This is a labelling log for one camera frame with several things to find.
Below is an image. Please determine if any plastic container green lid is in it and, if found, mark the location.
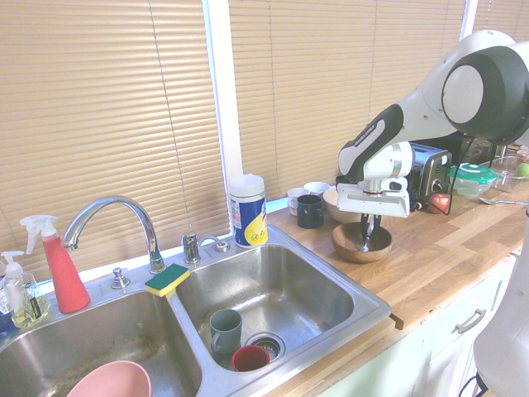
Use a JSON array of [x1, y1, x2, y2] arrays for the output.
[[448, 163, 499, 197]]

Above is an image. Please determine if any red spray bottle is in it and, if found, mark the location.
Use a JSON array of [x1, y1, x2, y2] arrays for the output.
[[19, 214, 91, 314]]

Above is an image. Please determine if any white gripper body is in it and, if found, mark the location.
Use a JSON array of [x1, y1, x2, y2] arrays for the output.
[[336, 181, 411, 218]]

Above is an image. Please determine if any silver black toaster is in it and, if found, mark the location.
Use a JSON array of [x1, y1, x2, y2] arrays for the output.
[[407, 140, 454, 212]]

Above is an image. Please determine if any black kitchen appliance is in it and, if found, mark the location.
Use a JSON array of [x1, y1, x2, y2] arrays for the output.
[[408, 131, 472, 166]]

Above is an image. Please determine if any stainless steel double sink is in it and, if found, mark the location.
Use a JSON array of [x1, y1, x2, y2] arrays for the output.
[[0, 231, 393, 397]]

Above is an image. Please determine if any wooden bowl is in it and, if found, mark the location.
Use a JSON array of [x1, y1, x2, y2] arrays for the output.
[[331, 222, 393, 265]]

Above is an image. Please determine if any white mug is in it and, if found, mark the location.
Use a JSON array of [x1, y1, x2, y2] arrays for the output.
[[303, 180, 331, 198], [286, 187, 311, 217]]

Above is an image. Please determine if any red mug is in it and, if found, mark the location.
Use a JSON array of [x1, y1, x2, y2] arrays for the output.
[[231, 345, 272, 373]]

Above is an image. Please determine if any red apple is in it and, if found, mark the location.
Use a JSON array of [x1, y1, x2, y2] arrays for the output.
[[427, 192, 451, 215]]

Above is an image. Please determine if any Lysol wipes canister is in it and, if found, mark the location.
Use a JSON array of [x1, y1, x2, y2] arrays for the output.
[[229, 174, 269, 249]]

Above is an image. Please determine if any metal spoon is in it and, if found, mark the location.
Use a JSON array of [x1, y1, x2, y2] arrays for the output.
[[479, 196, 529, 207], [360, 218, 379, 253]]

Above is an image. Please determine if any chrome gooseneck faucet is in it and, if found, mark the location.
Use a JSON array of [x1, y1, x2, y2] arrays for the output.
[[61, 195, 167, 275]]

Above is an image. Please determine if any tan window blind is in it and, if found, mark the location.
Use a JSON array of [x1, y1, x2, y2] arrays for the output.
[[0, 0, 231, 282], [228, 0, 470, 194], [473, 0, 529, 42]]

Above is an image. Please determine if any yellow green sponge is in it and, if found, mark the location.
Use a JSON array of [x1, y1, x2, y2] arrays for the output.
[[144, 263, 191, 298]]

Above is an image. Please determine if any grey-green mug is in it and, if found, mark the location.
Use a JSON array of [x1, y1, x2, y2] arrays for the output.
[[209, 308, 243, 356]]

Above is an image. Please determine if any metal sink drain strainer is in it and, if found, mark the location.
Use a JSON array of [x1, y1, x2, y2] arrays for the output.
[[246, 332, 286, 357]]

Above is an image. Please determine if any pink bowl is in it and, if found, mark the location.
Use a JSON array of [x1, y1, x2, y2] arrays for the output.
[[65, 360, 153, 397]]

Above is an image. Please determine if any chrome sink sprayer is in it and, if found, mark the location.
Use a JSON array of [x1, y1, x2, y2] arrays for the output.
[[199, 235, 231, 253]]

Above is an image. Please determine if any chrome faucet knob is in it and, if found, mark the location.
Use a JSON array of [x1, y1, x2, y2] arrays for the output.
[[110, 267, 131, 289]]

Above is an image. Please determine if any black cable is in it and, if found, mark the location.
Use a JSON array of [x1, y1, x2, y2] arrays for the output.
[[437, 134, 477, 217]]

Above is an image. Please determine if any clear hand soap pump bottle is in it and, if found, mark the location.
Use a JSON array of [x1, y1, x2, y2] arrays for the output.
[[0, 250, 50, 330]]

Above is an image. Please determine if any dark blue mug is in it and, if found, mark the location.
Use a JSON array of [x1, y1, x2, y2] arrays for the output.
[[296, 194, 326, 230]]

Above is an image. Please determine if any beige bowl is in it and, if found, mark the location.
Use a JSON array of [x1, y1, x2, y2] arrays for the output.
[[322, 188, 365, 224]]

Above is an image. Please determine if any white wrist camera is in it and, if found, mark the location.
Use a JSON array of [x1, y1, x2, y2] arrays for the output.
[[378, 177, 410, 194]]

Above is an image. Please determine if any white base cabinet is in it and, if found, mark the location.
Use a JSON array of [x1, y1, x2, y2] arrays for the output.
[[305, 256, 529, 397]]

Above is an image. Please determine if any metal drawer handle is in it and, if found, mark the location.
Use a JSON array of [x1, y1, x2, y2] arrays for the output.
[[454, 308, 488, 335]]

